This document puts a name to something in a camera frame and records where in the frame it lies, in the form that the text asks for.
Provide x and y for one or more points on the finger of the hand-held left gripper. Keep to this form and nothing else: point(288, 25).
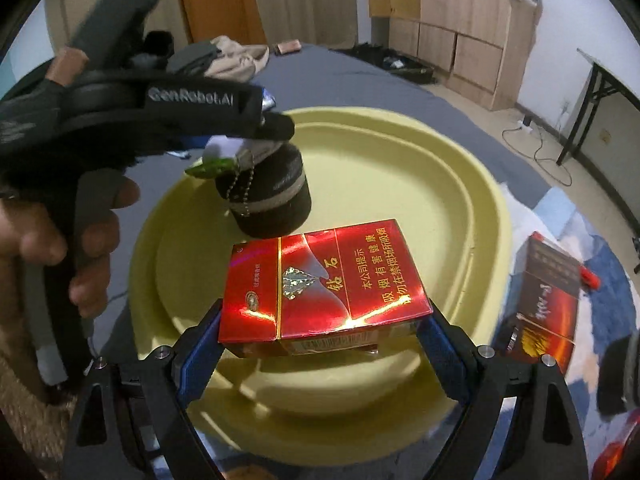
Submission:
point(275, 127)

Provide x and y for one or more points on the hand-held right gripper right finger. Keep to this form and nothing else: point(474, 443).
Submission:
point(445, 355)

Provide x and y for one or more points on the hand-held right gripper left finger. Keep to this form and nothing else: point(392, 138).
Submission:
point(200, 355)

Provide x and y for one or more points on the glossy red cigarette pack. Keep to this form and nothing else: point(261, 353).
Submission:
point(310, 280)

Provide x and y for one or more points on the yellow plastic tray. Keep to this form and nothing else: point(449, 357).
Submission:
point(400, 185)

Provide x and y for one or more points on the person's left forearm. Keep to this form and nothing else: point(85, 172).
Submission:
point(15, 310)

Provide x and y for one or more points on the person's left hand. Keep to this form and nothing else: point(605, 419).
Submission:
point(95, 240)

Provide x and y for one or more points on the grey garment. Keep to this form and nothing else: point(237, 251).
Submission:
point(192, 57)

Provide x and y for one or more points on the black cylinder with grey band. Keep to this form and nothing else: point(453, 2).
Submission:
point(280, 195)

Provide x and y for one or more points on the beige garment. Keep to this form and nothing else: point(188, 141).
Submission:
point(240, 60)

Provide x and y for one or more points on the small brown box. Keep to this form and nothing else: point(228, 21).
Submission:
point(288, 47)

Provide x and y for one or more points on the dark red cigarette box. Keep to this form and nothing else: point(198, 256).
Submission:
point(545, 300)

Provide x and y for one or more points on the black suitcase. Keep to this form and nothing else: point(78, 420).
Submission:
point(400, 67)

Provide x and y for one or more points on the blue white checked blanket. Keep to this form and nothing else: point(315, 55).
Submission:
point(565, 215)

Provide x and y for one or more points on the light wooden wardrobe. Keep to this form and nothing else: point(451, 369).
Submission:
point(450, 10)

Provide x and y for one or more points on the white power strip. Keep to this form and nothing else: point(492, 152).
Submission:
point(526, 122)

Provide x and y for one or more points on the black-legged folding table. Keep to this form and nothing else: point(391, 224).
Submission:
point(597, 85)

